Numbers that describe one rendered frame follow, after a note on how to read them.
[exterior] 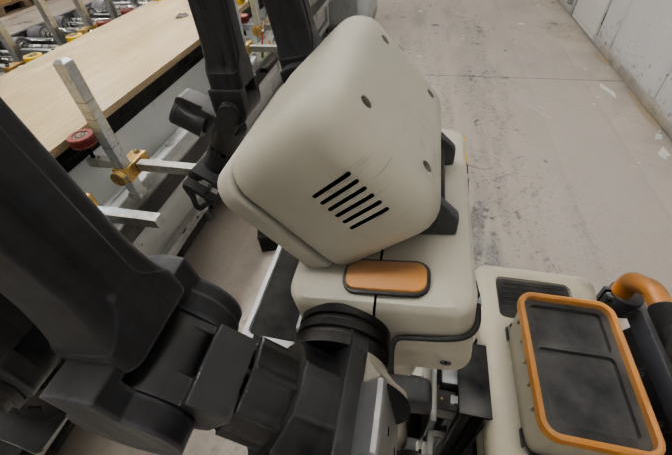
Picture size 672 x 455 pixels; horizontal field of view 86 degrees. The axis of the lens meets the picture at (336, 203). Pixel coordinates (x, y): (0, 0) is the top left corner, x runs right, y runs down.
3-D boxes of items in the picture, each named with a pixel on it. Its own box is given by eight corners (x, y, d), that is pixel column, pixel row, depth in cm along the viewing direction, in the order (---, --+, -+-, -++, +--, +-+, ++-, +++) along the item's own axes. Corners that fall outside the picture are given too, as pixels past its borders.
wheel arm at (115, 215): (166, 222, 100) (160, 211, 97) (160, 231, 97) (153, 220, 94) (37, 206, 108) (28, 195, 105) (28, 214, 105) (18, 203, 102)
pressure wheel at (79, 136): (84, 172, 120) (65, 143, 113) (83, 160, 126) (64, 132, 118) (110, 164, 123) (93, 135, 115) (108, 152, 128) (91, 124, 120)
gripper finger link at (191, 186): (176, 208, 73) (183, 177, 66) (195, 187, 78) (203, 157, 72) (207, 224, 73) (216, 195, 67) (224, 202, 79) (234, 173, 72)
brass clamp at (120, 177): (152, 162, 126) (146, 150, 122) (129, 187, 116) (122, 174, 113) (137, 160, 127) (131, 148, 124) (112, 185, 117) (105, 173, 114)
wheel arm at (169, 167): (210, 173, 119) (206, 162, 116) (205, 179, 117) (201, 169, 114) (97, 162, 127) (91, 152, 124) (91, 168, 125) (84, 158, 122)
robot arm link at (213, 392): (251, 431, 23) (277, 350, 27) (94, 367, 20) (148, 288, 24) (206, 445, 29) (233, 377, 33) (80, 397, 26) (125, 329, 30)
